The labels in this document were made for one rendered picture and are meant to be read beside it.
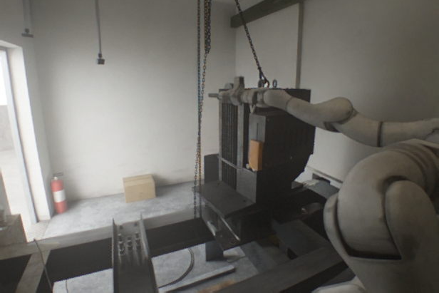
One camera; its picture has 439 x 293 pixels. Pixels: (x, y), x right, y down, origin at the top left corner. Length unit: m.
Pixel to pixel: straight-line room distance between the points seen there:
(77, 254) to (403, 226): 1.85
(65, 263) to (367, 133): 1.89
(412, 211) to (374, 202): 0.04
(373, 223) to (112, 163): 3.54
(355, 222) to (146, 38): 3.43
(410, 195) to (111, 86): 3.40
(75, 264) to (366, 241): 1.86
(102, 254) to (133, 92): 2.24
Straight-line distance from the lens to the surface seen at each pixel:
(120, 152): 3.64
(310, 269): 1.52
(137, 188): 3.46
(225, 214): 1.43
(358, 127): 0.77
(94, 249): 1.92
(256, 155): 1.26
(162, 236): 1.93
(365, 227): 0.33
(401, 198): 0.32
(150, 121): 3.57
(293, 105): 0.87
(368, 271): 0.35
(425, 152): 0.43
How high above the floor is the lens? 1.67
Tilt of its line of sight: 12 degrees down
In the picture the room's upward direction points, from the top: straight up
